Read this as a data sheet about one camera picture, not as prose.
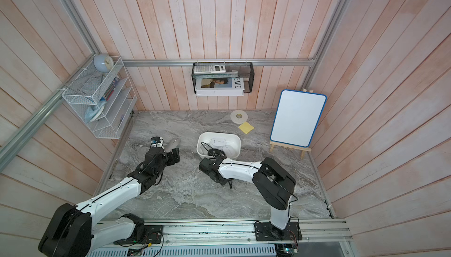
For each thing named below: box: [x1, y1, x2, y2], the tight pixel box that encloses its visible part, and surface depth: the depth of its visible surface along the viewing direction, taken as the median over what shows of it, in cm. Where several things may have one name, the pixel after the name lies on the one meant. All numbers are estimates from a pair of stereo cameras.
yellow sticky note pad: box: [237, 121, 255, 135], surface depth 113 cm
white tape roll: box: [230, 109, 249, 124], surface depth 120 cm
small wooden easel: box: [268, 88, 314, 160], surface depth 95 cm
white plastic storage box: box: [196, 132, 242, 160], surface depth 103 cm
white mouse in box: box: [210, 137, 227, 147], surface depth 103 cm
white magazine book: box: [194, 77, 245, 97], surface depth 95 cm
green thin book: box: [192, 69, 239, 80], surface depth 90 cm
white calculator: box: [193, 64, 227, 75], surface depth 92 cm
